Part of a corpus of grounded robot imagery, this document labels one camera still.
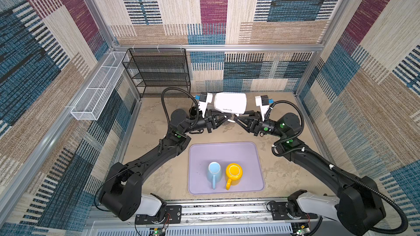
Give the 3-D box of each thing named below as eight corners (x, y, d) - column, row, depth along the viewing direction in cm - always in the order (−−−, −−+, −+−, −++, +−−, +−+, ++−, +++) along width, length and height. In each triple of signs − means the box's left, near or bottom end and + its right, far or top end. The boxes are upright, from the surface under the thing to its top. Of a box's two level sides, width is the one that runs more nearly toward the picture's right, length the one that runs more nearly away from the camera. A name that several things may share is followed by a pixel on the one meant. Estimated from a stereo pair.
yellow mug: (226, 189, 81) (227, 184, 74) (225, 170, 87) (226, 163, 80) (241, 189, 81) (244, 184, 74) (239, 170, 87) (242, 163, 80)
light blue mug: (202, 181, 84) (201, 174, 76) (213, 166, 88) (212, 159, 81) (214, 189, 81) (214, 184, 74) (224, 174, 86) (225, 167, 78)
